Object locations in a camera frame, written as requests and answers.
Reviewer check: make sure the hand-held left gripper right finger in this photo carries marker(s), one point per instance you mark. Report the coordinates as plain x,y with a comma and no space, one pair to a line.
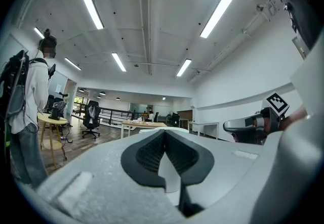
202,164

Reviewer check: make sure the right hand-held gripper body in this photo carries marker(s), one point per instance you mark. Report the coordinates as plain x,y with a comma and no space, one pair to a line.
272,120

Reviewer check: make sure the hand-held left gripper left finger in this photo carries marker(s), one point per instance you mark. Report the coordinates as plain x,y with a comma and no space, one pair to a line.
130,162

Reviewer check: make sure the person's right forearm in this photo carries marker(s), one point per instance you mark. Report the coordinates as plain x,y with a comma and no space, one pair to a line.
294,116

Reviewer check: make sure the long wooden table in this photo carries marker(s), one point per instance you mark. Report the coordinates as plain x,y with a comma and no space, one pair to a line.
144,125

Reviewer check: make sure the black metal railing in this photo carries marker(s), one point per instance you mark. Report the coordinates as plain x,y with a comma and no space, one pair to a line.
114,114

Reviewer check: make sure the black office chair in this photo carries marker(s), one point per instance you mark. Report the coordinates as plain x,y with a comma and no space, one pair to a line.
91,116

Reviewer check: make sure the round yellow wooden table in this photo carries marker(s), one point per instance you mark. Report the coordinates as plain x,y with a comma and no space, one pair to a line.
51,119

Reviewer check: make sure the black device on stand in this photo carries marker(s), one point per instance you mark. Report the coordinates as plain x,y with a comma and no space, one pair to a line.
57,110

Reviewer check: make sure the long ceiling light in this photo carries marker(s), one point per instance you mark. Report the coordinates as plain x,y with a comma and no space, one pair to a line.
184,67
73,64
119,62
39,33
91,5
217,14

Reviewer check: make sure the person's black top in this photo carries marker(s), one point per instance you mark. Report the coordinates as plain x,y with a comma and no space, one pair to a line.
301,10

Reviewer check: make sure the white frame table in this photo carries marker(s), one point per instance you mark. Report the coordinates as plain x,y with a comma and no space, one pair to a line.
202,124

